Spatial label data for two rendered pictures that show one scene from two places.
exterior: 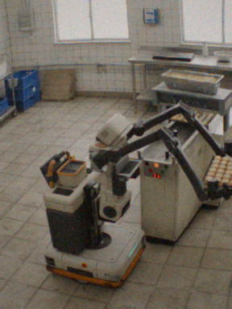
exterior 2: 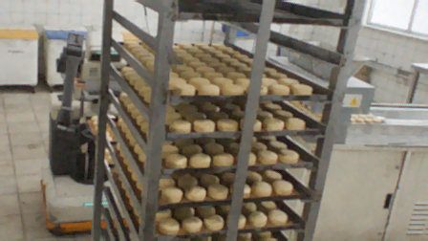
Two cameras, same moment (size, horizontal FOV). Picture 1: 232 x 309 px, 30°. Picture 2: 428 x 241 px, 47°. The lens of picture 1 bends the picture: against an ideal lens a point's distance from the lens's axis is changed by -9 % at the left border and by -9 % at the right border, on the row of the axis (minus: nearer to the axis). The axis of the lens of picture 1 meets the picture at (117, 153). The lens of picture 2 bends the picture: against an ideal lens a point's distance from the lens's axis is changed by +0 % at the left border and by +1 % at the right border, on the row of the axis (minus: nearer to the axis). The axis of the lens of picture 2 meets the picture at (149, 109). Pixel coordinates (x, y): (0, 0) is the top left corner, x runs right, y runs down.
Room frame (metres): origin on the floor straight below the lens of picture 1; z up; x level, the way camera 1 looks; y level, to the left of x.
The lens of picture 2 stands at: (1.29, -2.27, 1.80)
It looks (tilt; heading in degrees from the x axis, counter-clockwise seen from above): 18 degrees down; 49
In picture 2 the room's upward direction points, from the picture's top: 5 degrees clockwise
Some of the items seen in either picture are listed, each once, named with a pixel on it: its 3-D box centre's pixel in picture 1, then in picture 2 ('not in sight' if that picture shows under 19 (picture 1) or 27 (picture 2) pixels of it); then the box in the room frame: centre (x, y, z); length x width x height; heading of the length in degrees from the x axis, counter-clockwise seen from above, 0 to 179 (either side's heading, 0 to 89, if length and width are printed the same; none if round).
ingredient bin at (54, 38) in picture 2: not in sight; (66, 58); (4.39, 2.99, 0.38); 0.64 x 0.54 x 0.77; 69
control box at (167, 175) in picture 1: (157, 169); not in sight; (3.22, -0.29, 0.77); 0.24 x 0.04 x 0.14; 60
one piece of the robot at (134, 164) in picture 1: (124, 173); (103, 98); (2.87, -0.04, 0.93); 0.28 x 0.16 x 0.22; 157
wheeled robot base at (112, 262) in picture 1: (95, 251); (89, 190); (2.99, 0.24, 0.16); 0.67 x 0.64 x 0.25; 67
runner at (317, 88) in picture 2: not in sight; (263, 65); (2.47, -1.42, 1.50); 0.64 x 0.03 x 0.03; 66
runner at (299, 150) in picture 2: not in sight; (254, 120); (2.47, -1.42, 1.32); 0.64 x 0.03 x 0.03; 66
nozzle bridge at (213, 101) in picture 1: (193, 106); (310, 96); (3.97, -0.73, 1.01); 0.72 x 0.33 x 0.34; 60
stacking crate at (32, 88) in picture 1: (22, 89); not in sight; (7.55, 1.61, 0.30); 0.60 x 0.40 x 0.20; 159
